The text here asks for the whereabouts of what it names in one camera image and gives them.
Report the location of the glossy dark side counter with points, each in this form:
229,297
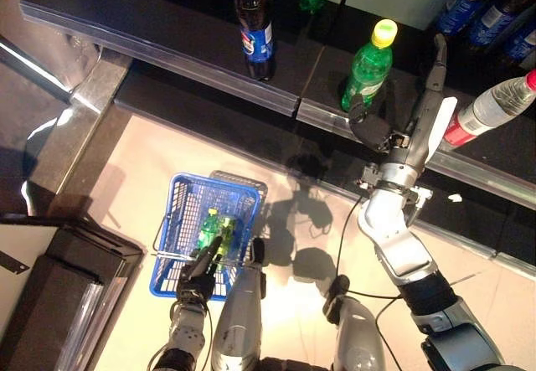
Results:
50,103

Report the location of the clear water bottle red cap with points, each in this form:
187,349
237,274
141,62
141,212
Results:
486,111

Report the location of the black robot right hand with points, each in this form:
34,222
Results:
372,132

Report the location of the blue plastic shopping basket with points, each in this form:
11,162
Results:
165,281

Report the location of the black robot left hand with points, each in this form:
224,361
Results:
197,283

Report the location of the silver robot right leg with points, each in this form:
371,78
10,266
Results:
356,337

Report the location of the white paper scrap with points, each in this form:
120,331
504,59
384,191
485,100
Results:
454,198

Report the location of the silver robot left leg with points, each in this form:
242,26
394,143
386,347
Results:
238,312

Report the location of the silver robot leg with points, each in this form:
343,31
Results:
238,312
356,337

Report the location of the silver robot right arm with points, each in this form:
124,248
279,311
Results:
398,241

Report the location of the Pepsi cola bottle blue cap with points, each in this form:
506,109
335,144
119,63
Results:
255,44

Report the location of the black cabinet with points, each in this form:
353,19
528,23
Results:
63,295

